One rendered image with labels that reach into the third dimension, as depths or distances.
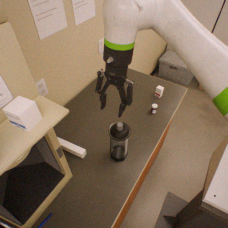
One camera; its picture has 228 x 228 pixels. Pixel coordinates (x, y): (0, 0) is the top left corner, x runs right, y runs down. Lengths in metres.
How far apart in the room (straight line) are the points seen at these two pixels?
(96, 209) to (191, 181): 1.39
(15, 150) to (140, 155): 0.74
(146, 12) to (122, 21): 0.07
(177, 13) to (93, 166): 0.80
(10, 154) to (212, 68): 0.48
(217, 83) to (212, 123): 2.29
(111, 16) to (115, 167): 0.75
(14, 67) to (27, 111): 0.11
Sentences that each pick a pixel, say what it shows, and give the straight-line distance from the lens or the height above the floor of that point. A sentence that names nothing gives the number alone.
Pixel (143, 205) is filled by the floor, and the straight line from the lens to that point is 1.94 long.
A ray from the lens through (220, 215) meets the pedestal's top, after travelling 1.06.
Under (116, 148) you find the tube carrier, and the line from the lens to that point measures 0.92.
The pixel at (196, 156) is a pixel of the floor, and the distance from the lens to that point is 2.32.
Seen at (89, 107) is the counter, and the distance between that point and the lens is 1.29.
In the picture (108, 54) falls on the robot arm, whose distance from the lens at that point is 0.55.
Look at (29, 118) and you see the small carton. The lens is 0.45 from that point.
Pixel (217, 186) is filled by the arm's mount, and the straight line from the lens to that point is 1.01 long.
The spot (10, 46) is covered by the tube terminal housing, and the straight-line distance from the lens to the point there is 0.48.
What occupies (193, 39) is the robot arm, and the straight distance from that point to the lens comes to 0.50.
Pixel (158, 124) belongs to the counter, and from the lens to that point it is 1.21.
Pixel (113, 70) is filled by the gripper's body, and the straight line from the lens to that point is 0.57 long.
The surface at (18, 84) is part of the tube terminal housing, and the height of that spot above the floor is 1.57.
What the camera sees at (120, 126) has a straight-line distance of 0.82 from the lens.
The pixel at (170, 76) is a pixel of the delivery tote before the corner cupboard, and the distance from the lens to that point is 3.19.
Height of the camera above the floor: 1.85
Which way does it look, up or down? 48 degrees down
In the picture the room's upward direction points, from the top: straight up
